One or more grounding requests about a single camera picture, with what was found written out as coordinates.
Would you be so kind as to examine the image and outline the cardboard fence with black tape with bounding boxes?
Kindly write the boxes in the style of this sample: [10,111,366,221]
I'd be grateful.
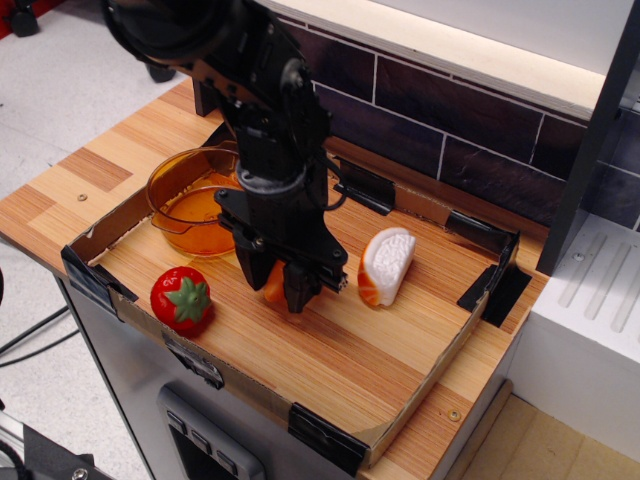
[60,109,533,478]

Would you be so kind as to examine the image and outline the orange toy carrot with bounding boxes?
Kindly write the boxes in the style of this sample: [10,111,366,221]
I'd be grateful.
[263,260,285,302]

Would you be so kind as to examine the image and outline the black equipment at lower left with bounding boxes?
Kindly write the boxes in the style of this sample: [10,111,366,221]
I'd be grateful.
[1,403,111,480]

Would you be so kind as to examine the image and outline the black floor cable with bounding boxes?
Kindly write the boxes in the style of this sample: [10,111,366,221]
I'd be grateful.
[0,304,81,370]

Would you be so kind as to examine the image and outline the black office chair wheel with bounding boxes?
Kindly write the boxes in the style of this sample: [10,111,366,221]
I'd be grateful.
[145,64,176,84]

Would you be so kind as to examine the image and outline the white toy sink drainboard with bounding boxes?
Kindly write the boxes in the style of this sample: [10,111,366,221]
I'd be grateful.
[509,215,639,458]

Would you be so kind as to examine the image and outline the grey control panel with buttons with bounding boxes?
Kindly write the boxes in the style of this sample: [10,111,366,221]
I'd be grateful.
[157,386,266,480]

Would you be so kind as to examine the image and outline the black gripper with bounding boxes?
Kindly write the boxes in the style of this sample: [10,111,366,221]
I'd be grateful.
[215,169,348,313]

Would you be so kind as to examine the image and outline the orange transparent plastic pot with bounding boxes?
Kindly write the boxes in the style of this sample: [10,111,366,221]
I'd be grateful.
[145,140,240,257]

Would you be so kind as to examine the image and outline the white orange toy sushi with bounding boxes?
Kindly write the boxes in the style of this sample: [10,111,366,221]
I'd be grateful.
[357,227,416,306]

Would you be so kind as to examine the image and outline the dark grey shelf post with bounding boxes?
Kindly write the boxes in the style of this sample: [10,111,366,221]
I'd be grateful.
[537,1,639,276]

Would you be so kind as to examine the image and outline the red toy strawberry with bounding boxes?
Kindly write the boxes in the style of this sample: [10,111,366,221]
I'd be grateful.
[150,266,213,331]

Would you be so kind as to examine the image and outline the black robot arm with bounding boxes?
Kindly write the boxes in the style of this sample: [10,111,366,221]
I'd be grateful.
[101,1,348,313]

